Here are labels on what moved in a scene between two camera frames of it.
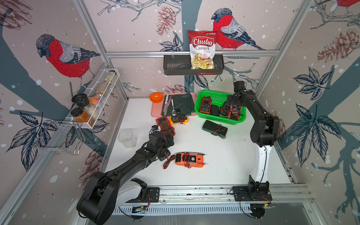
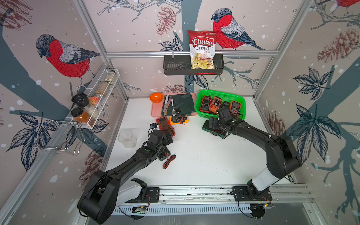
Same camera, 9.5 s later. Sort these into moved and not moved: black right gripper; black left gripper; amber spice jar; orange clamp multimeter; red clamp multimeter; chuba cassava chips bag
Moved: black right gripper; orange clamp multimeter
Not moved: red clamp multimeter; chuba cassava chips bag; black left gripper; amber spice jar
